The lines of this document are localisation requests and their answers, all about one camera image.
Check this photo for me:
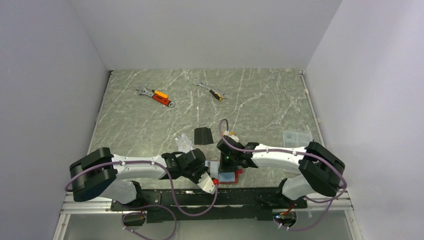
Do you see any clear plastic parts box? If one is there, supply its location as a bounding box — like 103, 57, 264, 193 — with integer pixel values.
282, 130, 314, 148

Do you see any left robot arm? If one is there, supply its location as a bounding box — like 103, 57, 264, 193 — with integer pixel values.
65, 147, 216, 210

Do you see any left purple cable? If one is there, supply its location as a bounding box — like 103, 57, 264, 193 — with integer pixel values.
64, 160, 220, 240

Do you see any red leather card holder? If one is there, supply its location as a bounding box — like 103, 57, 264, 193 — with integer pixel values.
205, 160, 243, 185

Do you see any silver VIP card stack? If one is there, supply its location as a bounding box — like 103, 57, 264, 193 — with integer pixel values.
174, 133, 194, 153

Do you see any black VIP card stack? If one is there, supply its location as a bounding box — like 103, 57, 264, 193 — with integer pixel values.
194, 127, 214, 145

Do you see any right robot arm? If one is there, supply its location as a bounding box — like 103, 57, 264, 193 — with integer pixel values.
216, 135, 347, 208

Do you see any black aluminium base frame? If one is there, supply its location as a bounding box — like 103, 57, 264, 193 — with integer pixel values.
60, 187, 354, 223

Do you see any orange red adjustable wrench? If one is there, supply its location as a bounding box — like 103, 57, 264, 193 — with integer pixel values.
136, 85, 176, 108

